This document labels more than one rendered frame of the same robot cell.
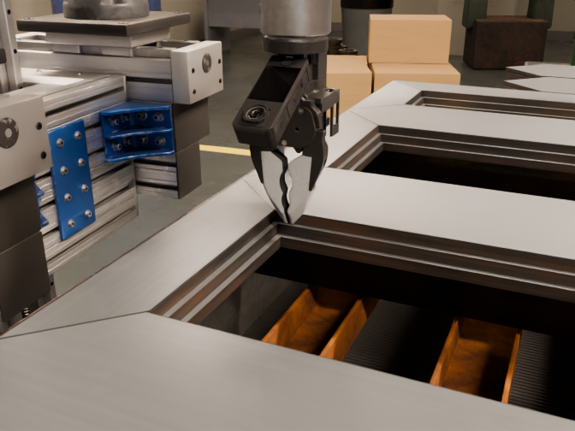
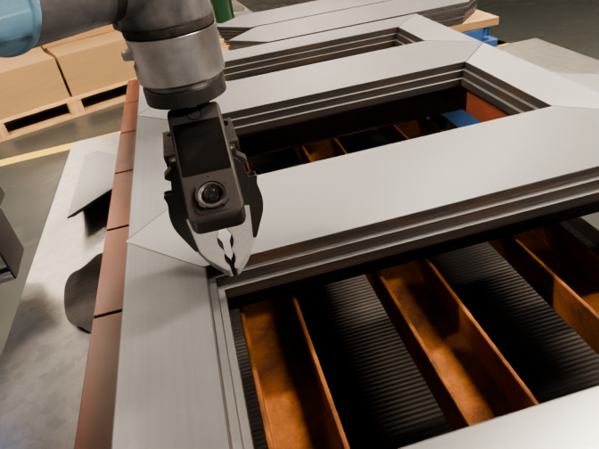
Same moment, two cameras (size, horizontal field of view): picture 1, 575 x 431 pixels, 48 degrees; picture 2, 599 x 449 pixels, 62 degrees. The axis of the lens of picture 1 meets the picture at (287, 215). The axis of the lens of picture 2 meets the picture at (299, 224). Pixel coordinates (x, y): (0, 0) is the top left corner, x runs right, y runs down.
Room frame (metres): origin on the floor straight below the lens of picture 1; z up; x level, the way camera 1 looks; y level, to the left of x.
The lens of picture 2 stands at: (0.31, 0.16, 1.19)
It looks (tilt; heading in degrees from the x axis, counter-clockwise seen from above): 34 degrees down; 327
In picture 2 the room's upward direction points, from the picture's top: 9 degrees counter-clockwise
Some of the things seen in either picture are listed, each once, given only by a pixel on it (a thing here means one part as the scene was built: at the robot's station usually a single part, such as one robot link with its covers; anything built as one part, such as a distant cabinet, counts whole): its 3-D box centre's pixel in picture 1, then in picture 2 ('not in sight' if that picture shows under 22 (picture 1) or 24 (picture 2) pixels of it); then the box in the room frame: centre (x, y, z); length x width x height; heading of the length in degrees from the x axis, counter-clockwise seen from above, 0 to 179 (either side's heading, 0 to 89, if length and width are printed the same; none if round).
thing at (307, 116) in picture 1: (298, 91); (199, 139); (0.73, -0.01, 1.00); 0.09 x 0.08 x 0.12; 156
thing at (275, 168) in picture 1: (283, 180); (209, 234); (0.73, 0.00, 0.90); 0.06 x 0.03 x 0.09; 156
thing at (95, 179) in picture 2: not in sight; (110, 174); (1.41, -0.06, 0.70); 0.39 x 0.12 x 0.04; 156
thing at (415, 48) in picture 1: (369, 73); (48, 58); (4.45, -0.56, 0.35); 1.26 x 0.96 x 0.71; 76
